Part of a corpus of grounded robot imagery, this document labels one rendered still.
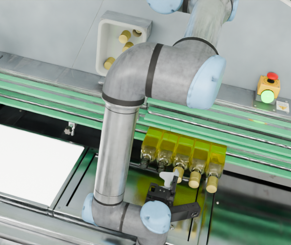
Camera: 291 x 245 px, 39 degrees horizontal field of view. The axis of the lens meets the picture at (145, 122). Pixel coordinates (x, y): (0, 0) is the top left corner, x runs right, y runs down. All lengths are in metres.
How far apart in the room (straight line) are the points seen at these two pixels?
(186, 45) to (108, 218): 0.46
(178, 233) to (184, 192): 0.18
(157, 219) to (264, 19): 0.79
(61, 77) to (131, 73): 0.83
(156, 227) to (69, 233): 0.39
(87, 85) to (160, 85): 0.80
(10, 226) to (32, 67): 0.65
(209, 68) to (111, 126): 0.25
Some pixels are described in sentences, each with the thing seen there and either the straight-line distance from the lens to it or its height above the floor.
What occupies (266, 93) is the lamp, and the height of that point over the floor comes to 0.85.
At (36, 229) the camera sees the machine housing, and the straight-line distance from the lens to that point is 1.32.
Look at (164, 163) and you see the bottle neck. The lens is 1.34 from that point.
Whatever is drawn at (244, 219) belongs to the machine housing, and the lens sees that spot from 1.50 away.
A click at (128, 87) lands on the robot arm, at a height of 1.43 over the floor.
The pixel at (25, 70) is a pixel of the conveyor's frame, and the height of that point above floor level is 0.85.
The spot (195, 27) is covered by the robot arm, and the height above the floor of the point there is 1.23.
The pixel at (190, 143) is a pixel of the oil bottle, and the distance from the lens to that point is 1.43.
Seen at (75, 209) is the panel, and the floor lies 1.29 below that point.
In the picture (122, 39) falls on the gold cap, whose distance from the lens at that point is 1.49.
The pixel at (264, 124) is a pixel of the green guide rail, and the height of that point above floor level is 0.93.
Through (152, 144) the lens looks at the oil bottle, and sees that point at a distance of 1.38.
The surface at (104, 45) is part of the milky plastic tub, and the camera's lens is 1.54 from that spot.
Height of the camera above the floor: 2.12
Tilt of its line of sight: 53 degrees down
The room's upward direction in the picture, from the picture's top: 157 degrees counter-clockwise
